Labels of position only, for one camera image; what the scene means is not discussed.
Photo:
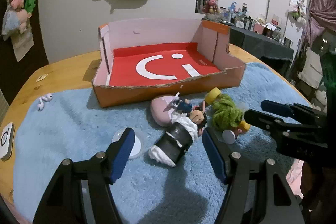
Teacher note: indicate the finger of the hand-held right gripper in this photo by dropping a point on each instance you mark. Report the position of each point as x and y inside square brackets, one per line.
[258, 119]
[275, 108]

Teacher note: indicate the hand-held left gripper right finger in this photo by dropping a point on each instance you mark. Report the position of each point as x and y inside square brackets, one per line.
[214, 155]

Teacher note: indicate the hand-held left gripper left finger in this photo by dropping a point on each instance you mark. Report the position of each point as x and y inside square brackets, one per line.
[122, 153]

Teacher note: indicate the clear round plastic lid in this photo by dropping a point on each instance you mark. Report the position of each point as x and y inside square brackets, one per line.
[137, 146]

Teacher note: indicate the blonde pink dress figurine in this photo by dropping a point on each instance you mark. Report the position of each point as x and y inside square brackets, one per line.
[229, 137]

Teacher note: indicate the dark-haired doll figurine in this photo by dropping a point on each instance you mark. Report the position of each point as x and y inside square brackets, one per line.
[198, 119]

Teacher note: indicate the black and white plush roll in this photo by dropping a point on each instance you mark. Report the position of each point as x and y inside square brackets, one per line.
[173, 142]

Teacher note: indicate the yellow plastic cap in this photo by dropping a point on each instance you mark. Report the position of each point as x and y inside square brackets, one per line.
[213, 95]

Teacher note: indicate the pink earbuds case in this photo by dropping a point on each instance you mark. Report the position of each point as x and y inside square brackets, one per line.
[160, 113]

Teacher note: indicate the red-lined cardboard box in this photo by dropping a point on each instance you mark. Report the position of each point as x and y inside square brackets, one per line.
[126, 61]

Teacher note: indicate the pink cloth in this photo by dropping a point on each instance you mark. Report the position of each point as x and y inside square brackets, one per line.
[294, 176]

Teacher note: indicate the grey monkey plush toy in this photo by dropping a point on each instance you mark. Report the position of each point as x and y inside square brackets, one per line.
[320, 96]

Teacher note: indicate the orange hair clip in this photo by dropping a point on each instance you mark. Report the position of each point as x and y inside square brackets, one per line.
[203, 106]

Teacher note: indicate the blue fluffy mat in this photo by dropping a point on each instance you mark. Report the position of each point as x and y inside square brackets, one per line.
[65, 129]

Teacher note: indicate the grey cloth covered table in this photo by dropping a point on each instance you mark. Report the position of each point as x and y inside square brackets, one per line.
[260, 45]

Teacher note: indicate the metal cup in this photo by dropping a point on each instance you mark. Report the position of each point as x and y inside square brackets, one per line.
[288, 42]

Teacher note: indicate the white earbud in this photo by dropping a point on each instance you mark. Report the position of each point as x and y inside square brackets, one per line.
[48, 97]
[40, 106]

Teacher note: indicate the row of bottles and jars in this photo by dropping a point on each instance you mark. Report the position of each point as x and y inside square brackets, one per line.
[244, 20]

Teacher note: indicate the white flower plush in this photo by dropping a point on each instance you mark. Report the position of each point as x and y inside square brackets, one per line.
[298, 12]

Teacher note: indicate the white refrigerator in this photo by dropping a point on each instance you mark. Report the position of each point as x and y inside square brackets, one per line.
[278, 6]

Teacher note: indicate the small paper tag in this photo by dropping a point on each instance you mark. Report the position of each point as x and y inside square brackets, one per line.
[41, 77]

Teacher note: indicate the purple curtain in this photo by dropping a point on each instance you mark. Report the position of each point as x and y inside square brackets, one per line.
[319, 3]

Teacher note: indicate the white square charger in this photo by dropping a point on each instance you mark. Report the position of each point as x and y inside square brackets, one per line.
[5, 141]

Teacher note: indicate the pink plush toy with bow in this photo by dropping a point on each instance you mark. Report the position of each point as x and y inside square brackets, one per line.
[212, 3]

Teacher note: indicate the hanging paper sheet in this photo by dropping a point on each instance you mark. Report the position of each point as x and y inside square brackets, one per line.
[23, 47]

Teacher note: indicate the green plush toy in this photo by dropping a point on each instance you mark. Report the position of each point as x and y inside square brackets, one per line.
[30, 3]

